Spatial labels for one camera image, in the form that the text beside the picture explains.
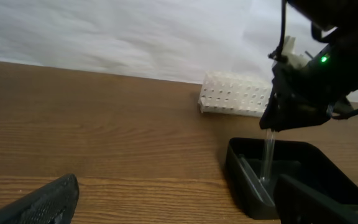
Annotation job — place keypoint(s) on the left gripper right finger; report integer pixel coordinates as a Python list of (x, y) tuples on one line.
[(303, 205)]

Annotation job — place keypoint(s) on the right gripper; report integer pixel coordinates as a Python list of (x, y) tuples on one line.
[(303, 82)]

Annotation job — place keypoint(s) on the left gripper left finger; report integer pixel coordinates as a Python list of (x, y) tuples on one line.
[(42, 202)]

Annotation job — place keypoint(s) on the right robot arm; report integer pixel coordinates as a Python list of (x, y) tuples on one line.
[(353, 37)]

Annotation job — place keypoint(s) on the black tray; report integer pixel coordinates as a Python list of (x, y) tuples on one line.
[(315, 161)]

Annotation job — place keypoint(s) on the white test tube rack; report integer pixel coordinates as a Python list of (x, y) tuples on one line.
[(228, 93)]

